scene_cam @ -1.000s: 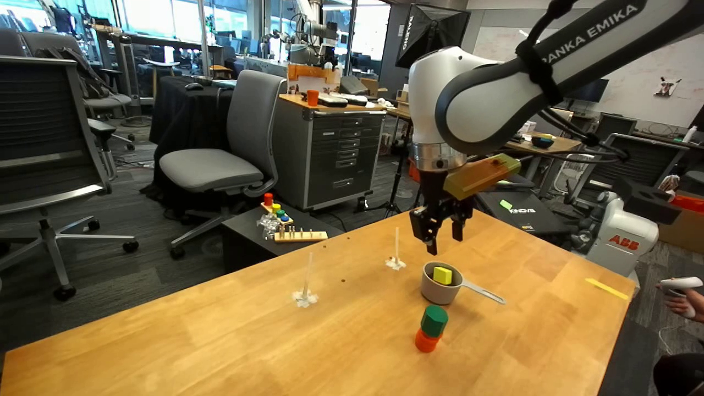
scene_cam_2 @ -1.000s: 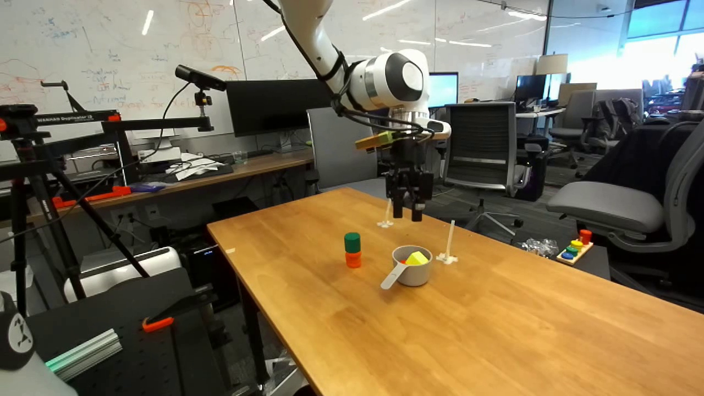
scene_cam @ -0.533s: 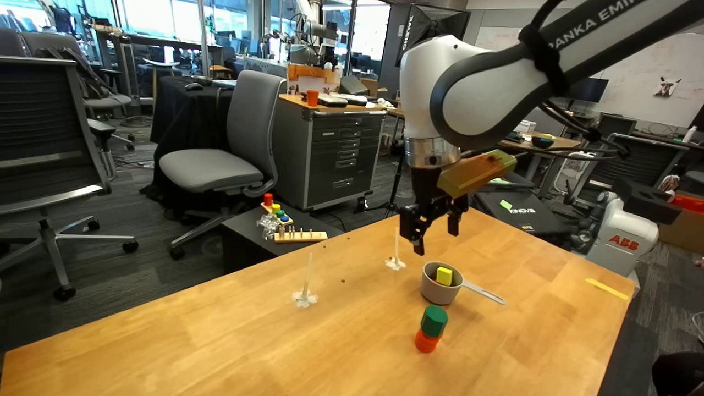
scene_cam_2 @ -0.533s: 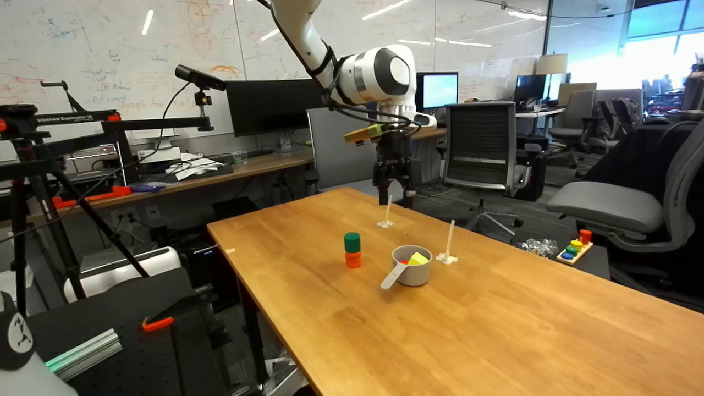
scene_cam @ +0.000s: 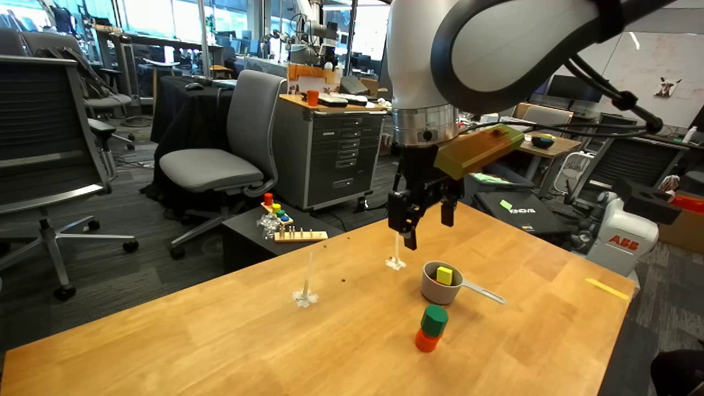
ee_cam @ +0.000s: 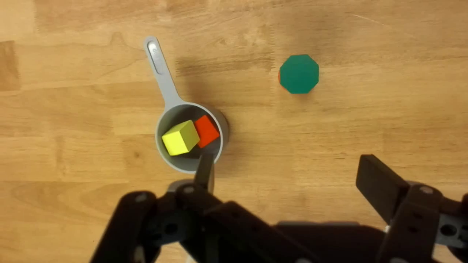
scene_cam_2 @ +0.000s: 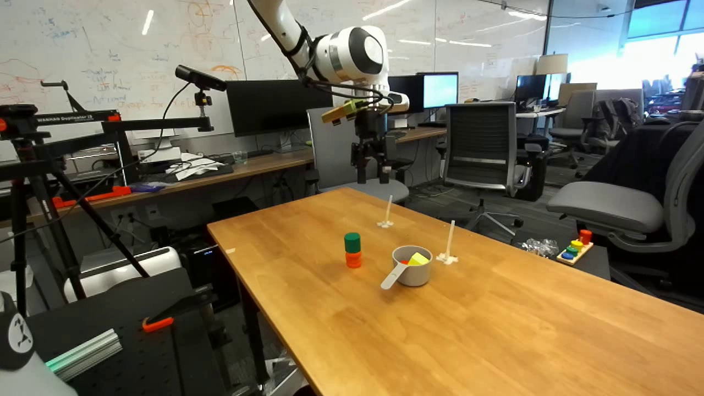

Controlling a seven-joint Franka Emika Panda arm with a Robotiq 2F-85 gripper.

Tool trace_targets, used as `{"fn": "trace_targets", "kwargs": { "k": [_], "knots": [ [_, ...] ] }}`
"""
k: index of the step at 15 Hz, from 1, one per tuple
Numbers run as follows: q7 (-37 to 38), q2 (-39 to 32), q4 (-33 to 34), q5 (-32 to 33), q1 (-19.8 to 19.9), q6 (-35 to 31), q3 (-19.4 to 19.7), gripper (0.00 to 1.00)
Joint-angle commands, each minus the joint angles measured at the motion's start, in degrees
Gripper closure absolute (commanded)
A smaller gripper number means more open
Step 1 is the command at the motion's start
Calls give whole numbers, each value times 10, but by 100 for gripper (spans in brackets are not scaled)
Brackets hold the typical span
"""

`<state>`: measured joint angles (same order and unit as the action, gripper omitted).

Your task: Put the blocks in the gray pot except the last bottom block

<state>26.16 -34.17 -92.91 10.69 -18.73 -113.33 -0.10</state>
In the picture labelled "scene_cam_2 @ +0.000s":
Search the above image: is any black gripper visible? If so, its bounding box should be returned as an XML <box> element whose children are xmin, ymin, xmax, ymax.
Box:
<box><xmin>351</xmin><ymin>107</ymin><xmax>396</xmax><ymax>185</ymax></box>

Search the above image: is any white papers pile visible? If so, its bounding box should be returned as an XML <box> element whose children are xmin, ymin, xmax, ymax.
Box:
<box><xmin>138</xmin><ymin>144</ymin><xmax>227</xmax><ymax>183</ymax></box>

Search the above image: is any white rounded tube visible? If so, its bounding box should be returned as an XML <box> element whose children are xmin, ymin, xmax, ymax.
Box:
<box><xmin>62</xmin><ymin>243</ymin><xmax>183</xmax><ymax>304</ymax></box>

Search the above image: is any colourful wooden stacking toy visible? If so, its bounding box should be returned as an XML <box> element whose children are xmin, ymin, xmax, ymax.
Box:
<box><xmin>555</xmin><ymin>227</ymin><xmax>597</xmax><ymax>265</ymax></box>

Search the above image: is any large black monitor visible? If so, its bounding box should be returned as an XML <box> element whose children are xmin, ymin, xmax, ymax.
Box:
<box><xmin>224</xmin><ymin>77</ymin><xmax>333</xmax><ymax>139</ymax></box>

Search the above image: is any gray pot with handle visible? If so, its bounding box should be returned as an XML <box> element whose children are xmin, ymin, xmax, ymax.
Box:
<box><xmin>378</xmin><ymin>243</ymin><xmax>436</xmax><ymax>293</ymax></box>

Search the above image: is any dark screen monitor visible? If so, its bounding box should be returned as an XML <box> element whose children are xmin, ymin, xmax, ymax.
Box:
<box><xmin>385</xmin><ymin>74</ymin><xmax>425</xmax><ymax>113</ymax></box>

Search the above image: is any small distant monitor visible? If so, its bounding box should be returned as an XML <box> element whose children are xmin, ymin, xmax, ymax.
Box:
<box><xmin>512</xmin><ymin>73</ymin><xmax>547</xmax><ymax>105</ymax></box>

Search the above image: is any beige office chair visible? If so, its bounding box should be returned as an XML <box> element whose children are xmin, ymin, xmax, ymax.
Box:
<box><xmin>547</xmin><ymin>81</ymin><xmax>600</xmax><ymax>149</ymax></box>

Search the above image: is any black cap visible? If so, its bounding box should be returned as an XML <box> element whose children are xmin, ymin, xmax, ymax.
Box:
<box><xmin>0</xmin><ymin>291</ymin><xmax>37</xmax><ymax>372</ymax></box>

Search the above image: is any black camera on tripod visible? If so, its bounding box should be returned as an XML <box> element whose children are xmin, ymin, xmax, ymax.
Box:
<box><xmin>173</xmin><ymin>62</ymin><xmax>230</xmax><ymax>94</ymax></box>

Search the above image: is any low black side table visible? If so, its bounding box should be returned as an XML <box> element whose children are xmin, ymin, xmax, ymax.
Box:
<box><xmin>512</xmin><ymin>236</ymin><xmax>612</xmax><ymax>281</ymax></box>

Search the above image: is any pale green tube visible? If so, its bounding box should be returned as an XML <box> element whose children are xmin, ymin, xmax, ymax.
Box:
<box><xmin>43</xmin><ymin>326</ymin><xmax>126</xmax><ymax>382</ymax></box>

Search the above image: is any black tripod with orange knobs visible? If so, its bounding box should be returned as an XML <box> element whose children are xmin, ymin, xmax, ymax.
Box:
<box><xmin>0</xmin><ymin>77</ymin><xmax>217</xmax><ymax>316</ymax></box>

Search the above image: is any black equipment case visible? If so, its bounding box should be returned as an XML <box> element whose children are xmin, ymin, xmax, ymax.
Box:
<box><xmin>29</xmin><ymin>265</ymin><xmax>230</xmax><ymax>396</ymax></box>

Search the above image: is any long wooden wall desk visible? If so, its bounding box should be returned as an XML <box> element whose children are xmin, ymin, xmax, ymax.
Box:
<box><xmin>29</xmin><ymin>125</ymin><xmax>448</xmax><ymax>223</ymax></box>

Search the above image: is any white peg stand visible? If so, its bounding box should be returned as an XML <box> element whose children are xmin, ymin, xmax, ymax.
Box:
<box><xmin>376</xmin><ymin>194</ymin><xmax>396</xmax><ymax>231</ymax></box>
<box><xmin>436</xmin><ymin>218</ymin><xmax>461</xmax><ymax>265</ymax></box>

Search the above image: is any orange green wrist camera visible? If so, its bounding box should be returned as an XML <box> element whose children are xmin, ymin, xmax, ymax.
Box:
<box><xmin>319</xmin><ymin>97</ymin><xmax>373</xmax><ymax>125</ymax></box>

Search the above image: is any orange clip handle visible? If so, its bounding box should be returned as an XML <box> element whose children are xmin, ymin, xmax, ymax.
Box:
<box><xmin>142</xmin><ymin>314</ymin><xmax>179</xmax><ymax>337</ymax></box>

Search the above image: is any gray office chair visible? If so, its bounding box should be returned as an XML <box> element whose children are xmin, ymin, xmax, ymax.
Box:
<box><xmin>546</xmin><ymin>118</ymin><xmax>704</xmax><ymax>294</ymax></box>

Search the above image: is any crumpled clear plastic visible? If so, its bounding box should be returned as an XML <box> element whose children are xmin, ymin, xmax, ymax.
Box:
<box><xmin>520</xmin><ymin>236</ymin><xmax>561</xmax><ymax>259</ymax></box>

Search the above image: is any red bar clamp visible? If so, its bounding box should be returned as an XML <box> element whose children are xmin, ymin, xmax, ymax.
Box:
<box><xmin>50</xmin><ymin>183</ymin><xmax>137</xmax><ymax>214</ymax></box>

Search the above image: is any lit white screen monitor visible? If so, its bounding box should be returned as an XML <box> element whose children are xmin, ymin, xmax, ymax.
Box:
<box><xmin>421</xmin><ymin>70</ymin><xmax>462</xmax><ymax>113</ymax></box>

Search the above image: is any black mesh office chair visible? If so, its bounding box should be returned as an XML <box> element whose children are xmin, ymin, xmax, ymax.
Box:
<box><xmin>443</xmin><ymin>102</ymin><xmax>527</xmax><ymax>237</ymax></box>

